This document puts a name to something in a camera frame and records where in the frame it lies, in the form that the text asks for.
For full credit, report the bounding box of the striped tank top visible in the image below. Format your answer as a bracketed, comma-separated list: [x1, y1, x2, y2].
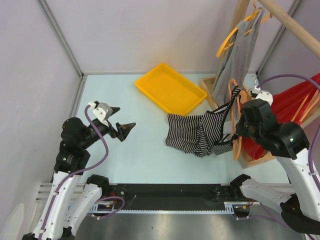
[165, 86, 241, 158]

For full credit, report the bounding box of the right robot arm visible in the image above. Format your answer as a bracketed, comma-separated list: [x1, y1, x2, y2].
[230, 99, 320, 235]

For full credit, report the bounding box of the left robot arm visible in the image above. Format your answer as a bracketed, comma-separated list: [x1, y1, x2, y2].
[22, 101, 136, 240]

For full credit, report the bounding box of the red tank top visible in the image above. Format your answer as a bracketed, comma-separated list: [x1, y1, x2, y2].
[242, 81, 320, 160]

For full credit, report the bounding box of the grey tank top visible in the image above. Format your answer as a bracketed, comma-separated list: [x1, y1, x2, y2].
[211, 7, 264, 106]

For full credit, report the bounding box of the orange hanger with red top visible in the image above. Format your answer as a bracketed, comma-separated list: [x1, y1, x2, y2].
[291, 90, 320, 125]

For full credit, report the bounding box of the orange hanger with grey top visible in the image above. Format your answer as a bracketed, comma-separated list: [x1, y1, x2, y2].
[216, 0, 262, 58]

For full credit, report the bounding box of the wooden clothes rack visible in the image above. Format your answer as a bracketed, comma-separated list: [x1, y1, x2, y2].
[199, 0, 320, 169]

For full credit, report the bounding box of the yellow plastic tray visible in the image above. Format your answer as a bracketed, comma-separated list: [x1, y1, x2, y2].
[134, 63, 208, 116]

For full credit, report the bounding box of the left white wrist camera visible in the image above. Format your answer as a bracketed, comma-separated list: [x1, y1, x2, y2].
[88, 101, 113, 127]

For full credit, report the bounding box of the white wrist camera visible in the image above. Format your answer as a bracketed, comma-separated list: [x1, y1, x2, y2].
[249, 87, 274, 106]
[88, 101, 113, 127]

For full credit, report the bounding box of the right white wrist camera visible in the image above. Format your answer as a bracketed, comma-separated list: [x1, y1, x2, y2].
[249, 87, 274, 106]

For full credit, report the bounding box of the white cable duct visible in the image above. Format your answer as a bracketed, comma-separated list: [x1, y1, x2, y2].
[88, 202, 253, 218]

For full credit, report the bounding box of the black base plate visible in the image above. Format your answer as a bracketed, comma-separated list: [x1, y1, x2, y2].
[108, 183, 253, 208]

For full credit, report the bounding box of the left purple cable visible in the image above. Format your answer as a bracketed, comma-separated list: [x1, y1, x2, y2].
[37, 104, 126, 240]

